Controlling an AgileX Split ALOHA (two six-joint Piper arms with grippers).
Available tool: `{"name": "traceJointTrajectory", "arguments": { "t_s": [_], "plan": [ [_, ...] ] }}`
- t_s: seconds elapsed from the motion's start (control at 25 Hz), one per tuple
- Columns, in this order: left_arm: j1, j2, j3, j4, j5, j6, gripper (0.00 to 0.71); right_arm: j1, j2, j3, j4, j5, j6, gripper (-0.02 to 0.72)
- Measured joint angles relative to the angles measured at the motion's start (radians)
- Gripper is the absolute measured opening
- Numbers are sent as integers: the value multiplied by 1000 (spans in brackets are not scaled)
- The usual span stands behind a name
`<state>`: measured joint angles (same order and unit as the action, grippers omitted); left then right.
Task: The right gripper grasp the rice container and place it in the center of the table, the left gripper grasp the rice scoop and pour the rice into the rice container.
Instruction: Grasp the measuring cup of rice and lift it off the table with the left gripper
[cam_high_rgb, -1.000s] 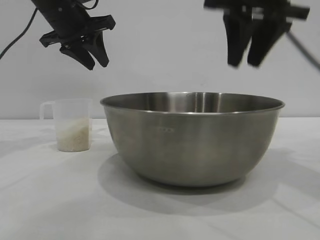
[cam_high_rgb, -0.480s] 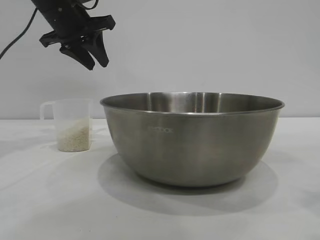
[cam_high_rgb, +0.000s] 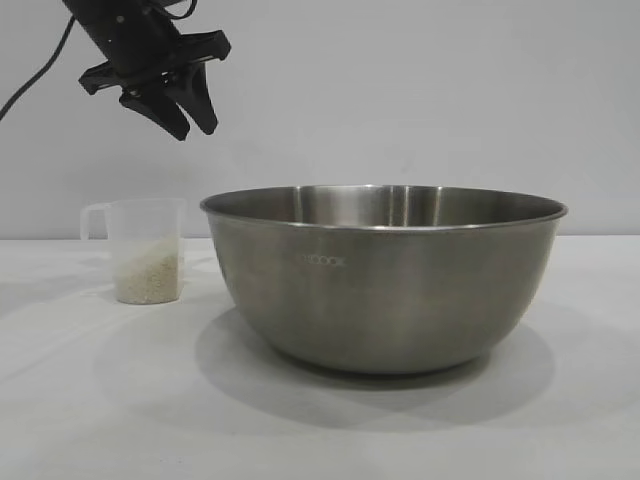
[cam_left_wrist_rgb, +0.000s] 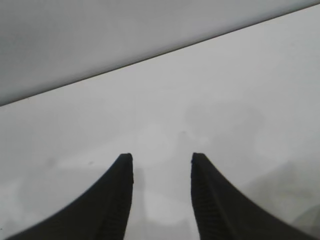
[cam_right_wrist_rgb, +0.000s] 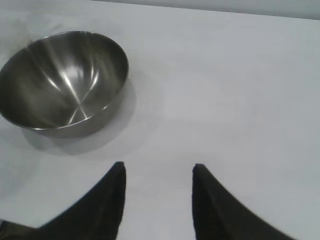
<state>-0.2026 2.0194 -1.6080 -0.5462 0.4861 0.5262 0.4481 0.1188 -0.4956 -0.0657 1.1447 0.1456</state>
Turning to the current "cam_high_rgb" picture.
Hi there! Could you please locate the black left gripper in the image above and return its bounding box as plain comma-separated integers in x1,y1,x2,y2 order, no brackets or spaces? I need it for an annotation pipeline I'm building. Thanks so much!
62,0,232,141

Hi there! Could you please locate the clear plastic measuring cup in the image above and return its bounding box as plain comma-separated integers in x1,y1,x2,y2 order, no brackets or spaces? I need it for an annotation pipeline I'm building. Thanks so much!
80,197,188,304

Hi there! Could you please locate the white rice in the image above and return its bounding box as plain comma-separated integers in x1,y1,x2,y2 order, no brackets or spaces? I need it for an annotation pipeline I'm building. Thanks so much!
115,234,180,304

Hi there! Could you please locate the stainless steel mixing bowl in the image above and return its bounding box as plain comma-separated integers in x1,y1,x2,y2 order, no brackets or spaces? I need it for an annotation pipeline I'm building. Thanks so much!
199,184,571,376

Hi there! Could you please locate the short looped black cable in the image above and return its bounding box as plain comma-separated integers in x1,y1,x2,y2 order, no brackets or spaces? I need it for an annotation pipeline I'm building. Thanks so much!
163,0,200,21

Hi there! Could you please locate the long black cable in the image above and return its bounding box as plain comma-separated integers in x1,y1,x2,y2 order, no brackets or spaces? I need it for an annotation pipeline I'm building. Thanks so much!
0,15,77,120

